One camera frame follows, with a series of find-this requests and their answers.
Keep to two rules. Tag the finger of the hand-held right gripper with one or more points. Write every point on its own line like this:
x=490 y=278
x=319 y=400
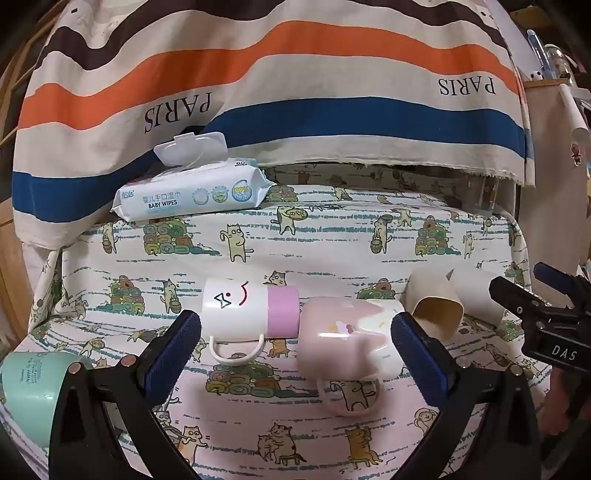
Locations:
x=554 y=277
x=512 y=295

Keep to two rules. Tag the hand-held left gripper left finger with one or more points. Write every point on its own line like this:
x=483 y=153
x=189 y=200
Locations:
x=178 y=344

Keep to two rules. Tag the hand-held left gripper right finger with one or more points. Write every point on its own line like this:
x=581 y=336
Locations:
x=418 y=357

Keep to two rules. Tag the plain white cup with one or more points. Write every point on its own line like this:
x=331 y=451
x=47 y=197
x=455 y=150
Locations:
x=475 y=290

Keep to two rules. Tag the white cup with pink band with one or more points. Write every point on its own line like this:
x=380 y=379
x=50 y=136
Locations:
x=231 y=316

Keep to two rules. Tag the beige cup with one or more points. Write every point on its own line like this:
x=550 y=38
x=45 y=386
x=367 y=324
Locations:
x=434 y=290

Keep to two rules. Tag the mint green cup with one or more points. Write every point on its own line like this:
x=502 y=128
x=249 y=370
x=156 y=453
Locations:
x=27 y=390

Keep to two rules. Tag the beige cabinet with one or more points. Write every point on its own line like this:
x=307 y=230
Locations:
x=549 y=184

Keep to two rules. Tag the baby wipes pack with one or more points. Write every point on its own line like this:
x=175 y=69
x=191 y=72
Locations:
x=184 y=196

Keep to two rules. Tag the cat print cloth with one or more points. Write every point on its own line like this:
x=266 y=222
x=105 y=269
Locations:
x=323 y=240

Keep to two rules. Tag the clear bottle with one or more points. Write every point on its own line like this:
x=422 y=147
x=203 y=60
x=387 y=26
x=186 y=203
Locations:
x=557 y=60

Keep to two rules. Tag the striped cloth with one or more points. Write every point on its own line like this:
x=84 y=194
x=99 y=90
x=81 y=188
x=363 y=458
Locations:
x=277 y=69

